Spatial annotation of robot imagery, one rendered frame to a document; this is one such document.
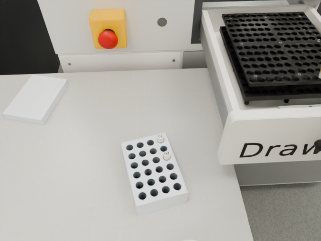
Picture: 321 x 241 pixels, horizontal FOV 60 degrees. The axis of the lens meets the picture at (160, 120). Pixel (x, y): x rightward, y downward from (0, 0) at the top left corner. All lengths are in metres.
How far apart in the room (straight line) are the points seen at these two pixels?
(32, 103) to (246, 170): 0.86
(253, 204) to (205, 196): 0.90
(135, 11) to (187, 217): 0.43
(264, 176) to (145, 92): 0.79
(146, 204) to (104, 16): 0.38
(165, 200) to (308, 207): 1.08
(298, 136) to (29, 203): 0.43
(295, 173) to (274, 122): 0.94
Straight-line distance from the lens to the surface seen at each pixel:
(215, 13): 0.68
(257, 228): 1.34
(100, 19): 0.61
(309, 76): 0.53
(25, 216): 0.52
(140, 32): 0.67
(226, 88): 0.46
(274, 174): 1.29
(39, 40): 1.67
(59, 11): 0.66
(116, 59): 0.71
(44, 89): 0.67
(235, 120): 0.37
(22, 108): 0.65
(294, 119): 0.41
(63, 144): 0.57
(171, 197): 0.45
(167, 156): 0.47
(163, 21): 0.65
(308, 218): 1.44
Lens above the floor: 1.20
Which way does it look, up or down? 49 degrees down
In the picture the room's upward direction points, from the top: straight up
